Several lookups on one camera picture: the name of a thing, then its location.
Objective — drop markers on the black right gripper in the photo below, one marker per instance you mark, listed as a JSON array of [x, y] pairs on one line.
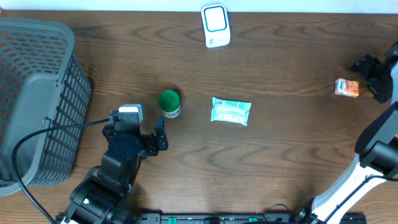
[[382, 91]]

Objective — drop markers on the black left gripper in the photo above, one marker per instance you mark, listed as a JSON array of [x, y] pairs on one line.
[[151, 142]]

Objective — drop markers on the green lid white jar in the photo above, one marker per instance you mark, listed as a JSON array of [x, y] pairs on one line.
[[169, 103]]

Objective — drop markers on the orange tissue pack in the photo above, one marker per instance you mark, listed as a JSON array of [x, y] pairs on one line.
[[346, 88]]

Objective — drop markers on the teal wet wipes pack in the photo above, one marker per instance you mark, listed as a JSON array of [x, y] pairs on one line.
[[230, 111]]

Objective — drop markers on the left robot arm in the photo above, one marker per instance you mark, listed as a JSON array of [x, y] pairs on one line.
[[102, 195]]

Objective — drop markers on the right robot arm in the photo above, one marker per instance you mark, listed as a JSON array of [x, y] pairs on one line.
[[375, 160]]

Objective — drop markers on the white barcode scanner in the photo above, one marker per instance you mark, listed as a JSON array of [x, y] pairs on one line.
[[216, 25]]

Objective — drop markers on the grey plastic mesh basket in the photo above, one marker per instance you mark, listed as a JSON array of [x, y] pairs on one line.
[[45, 96]]

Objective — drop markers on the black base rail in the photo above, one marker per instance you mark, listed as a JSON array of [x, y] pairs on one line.
[[155, 218]]

